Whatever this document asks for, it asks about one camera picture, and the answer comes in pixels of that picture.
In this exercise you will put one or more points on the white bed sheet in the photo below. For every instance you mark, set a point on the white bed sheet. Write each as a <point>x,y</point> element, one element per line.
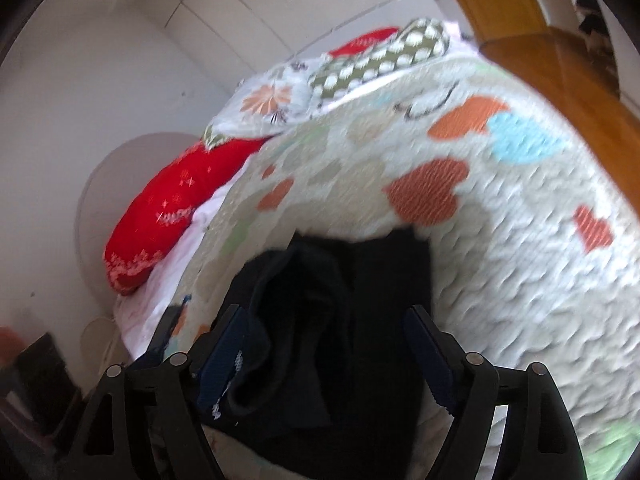
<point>170,270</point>

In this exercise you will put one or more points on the red cushion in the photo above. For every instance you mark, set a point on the red cushion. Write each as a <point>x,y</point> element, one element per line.
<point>360,42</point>

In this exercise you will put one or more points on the red patterned pillow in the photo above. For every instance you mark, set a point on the red patterned pillow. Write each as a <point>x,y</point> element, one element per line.
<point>170,200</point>

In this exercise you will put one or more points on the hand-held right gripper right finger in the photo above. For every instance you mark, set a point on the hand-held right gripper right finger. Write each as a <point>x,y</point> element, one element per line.
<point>430,355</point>

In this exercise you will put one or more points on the white glossy wardrobe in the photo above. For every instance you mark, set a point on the white glossy wardrobe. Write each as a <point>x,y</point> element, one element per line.
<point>250,0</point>

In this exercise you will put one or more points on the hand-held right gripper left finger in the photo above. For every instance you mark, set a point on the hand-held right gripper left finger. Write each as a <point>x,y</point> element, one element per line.
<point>222,355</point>

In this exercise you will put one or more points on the green patterned bolster pillow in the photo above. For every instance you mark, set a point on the green patterned bolster pillow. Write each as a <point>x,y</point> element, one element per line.
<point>380,57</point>

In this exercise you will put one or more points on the black pants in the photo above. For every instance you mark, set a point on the black pants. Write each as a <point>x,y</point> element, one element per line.
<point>350,335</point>

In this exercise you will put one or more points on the shoe rack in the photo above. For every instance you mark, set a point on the shoe rack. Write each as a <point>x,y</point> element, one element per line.
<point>592,25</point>

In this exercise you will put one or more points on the white floral pillow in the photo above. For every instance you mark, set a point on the white floral pillow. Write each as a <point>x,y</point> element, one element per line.
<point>265,100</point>

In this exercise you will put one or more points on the quilted heart patch bedspread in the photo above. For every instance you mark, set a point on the quilted heart patch bedspread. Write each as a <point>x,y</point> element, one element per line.
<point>500,285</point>

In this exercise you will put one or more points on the dark furniture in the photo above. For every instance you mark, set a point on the dark furniture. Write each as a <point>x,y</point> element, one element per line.
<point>40,385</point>

